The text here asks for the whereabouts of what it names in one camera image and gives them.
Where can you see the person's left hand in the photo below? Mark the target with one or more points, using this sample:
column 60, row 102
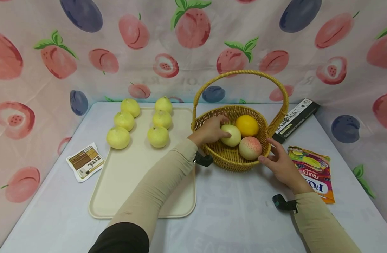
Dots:
column 207, row 133

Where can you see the person's right hand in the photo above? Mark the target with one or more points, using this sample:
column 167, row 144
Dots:
column 285, row 167

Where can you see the person's left thumb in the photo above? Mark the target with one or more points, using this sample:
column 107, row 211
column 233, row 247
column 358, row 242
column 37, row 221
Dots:
column 224, row 133

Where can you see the person's left fingers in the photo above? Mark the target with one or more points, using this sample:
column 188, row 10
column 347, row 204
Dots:
column 221, row 121

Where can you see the person's right index finger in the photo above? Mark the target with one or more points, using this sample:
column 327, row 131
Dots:
column 272, row 144

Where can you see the person's right thumb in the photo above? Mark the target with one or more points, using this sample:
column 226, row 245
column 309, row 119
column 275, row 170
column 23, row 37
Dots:
column 266, row 159

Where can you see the person's right fingers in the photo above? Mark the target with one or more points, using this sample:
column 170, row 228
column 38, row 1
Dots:
column 283, row 149

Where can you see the pale green round fruit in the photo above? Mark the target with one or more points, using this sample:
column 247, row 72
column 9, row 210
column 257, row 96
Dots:
column 233, row 137

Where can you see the person's right forearm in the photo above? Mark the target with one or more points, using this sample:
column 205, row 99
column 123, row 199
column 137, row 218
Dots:
column 323, row 225

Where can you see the person's left forearm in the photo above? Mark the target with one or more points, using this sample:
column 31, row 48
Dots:
column 155, row 189

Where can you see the pink peach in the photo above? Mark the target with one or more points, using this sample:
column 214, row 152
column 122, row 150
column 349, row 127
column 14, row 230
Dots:
column 249, row 147

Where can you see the orange fruit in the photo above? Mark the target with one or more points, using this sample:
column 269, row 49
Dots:
column 247, row 125

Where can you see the long black box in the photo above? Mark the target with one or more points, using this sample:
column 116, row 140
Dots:
column 294, row 120

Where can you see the black wrist band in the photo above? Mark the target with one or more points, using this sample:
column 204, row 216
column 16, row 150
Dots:
column 203, row 160
column 284, row 204

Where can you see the colourful candy bag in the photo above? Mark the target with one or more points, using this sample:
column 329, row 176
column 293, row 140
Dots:
column 313, row 170

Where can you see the group of yellow pears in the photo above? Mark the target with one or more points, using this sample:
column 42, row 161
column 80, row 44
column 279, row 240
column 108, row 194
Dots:
column 123, row 121

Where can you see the cream plastic tray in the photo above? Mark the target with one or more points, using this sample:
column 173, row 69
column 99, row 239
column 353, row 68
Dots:
column 130, row 179

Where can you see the brown and white packet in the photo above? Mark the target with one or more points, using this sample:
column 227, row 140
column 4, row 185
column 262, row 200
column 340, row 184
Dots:
column 85, row 162

